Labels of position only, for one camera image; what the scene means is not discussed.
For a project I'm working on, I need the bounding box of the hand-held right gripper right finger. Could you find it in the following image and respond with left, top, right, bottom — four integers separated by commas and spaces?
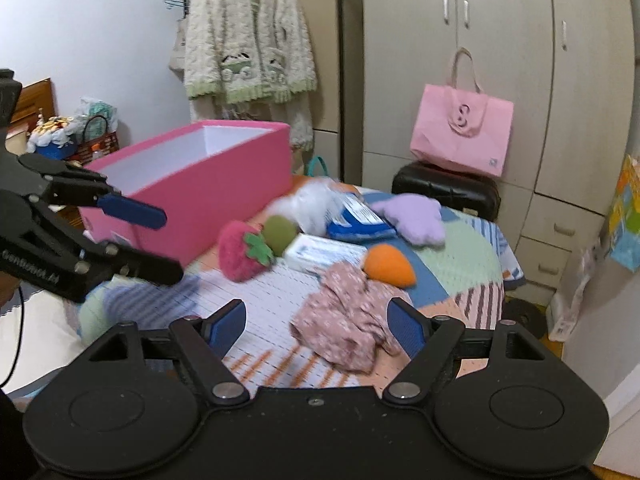
382, 297, 548, 407

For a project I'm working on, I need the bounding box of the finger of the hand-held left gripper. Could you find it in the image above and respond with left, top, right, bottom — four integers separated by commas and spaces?
20, 153, 168, 231
75, 241, 185, 288

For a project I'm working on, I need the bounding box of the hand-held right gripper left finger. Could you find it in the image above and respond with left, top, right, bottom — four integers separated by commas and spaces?
90, 299, 251, 407

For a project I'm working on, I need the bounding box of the orange carrot plush toy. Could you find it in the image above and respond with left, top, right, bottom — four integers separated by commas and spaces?
362, 243, 417, 289

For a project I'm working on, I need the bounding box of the pink floral cloth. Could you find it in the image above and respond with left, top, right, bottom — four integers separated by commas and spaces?
291, 261, 417, 374

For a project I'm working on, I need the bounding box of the pink storage box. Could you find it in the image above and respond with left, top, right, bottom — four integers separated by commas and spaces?
79, 120, 294, 269

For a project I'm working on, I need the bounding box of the pink strawberry plush toy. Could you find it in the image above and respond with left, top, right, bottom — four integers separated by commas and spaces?
217, 220, 277, 282

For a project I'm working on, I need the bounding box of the purple cloud plush toy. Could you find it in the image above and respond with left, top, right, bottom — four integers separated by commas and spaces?
371, 194, 447, 247

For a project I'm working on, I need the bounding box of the green round plush toy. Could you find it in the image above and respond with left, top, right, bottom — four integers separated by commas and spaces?
262, 215, 301, 257

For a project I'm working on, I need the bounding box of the white fluffy plush toy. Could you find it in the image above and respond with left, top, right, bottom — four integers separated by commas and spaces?
270, 177, 352, 237

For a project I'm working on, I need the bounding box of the patchwork blanket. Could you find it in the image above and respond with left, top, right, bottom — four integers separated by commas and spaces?
77, 185, 527, 397

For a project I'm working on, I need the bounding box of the white cloth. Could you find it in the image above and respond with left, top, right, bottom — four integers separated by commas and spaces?
0, 290, 87, 397

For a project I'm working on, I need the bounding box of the green white plastic packet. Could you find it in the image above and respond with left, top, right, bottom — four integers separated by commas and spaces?
76, 97, 121, 134

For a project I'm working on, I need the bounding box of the blue plastic packet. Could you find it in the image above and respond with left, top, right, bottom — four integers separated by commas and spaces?
326, 192, 399, 242

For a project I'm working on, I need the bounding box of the white tissue packet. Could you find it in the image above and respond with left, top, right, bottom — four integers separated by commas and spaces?
285, 232, 369, 276

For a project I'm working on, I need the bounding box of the black floor disc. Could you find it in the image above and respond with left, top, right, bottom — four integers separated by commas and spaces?
502, 296, 546, 339

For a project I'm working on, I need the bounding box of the wooden headboard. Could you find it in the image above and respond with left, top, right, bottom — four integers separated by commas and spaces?
9, 78, 56, 127

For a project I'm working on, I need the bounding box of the black suitcase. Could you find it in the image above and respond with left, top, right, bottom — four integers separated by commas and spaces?
391, 161, 502, 224

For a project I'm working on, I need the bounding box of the beige cloth bag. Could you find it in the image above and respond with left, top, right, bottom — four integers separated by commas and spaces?
169, 16, 189, 82

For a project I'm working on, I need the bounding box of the white plastic bag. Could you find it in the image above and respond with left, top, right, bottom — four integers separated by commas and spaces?
547, 237, 604, 344

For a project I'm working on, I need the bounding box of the pink tote bag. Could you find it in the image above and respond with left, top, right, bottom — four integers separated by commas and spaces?
410, 47, 515, 179

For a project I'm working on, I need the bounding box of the cream fluffy cardigan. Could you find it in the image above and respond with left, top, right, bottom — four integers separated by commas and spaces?
182, 0, 319, 154

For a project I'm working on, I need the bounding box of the colourful paper bag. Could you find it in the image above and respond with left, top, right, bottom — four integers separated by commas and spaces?
607, 155, 640, 274

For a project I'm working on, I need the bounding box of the beige wardrobe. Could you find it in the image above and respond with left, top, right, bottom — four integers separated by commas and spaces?
360, 0, 637, 307

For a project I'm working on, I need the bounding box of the black cable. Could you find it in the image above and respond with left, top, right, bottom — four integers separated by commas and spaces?
0, 282, 27, 389

